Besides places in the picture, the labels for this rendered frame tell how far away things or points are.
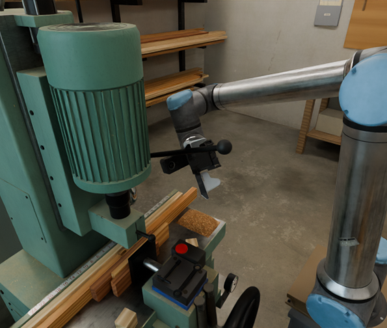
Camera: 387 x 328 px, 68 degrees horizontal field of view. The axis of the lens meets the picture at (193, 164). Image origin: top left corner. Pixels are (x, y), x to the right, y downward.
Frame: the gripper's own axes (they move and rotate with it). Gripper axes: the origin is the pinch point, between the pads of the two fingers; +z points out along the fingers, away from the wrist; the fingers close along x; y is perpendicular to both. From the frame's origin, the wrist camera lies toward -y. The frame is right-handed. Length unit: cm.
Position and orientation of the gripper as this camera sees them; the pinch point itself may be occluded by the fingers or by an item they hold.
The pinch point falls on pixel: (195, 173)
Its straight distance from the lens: 69.7
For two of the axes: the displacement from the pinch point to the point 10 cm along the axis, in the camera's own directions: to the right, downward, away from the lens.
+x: 3.2, 9.0, 2.9
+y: 9.4, -3.3, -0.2
